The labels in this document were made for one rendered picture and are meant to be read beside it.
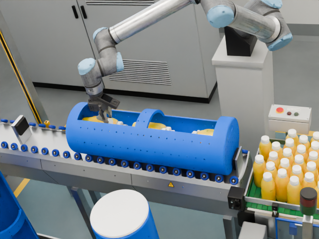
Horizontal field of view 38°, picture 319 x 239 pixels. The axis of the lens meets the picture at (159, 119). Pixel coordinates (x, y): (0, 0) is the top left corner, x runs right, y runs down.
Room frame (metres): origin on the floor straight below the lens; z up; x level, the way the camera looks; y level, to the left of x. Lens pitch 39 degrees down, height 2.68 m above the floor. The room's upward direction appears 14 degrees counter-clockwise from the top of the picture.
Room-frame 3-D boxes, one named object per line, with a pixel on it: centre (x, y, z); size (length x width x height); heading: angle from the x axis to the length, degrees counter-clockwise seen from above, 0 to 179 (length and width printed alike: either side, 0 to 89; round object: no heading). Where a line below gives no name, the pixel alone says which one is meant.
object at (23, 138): (2.29, 0.82, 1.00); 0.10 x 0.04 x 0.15; 150
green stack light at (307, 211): (1.12, -0.48, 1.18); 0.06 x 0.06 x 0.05
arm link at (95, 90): (1.97, 0.28, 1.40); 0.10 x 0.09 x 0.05; 150
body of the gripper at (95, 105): (1.98, 0.29, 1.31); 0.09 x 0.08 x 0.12; 60
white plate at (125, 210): (1.45, 0.28, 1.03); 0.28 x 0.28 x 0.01
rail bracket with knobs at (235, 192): (1.43, -0.27, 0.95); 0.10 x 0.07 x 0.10; 150
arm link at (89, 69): (1.97, 0.28, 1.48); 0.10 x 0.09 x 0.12; 98
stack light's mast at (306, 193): (1.12, -0.48, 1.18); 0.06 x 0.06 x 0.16
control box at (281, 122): (1.78, -0.65, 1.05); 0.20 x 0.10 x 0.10; 60
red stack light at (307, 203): (1.12, -0.48, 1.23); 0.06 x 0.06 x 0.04
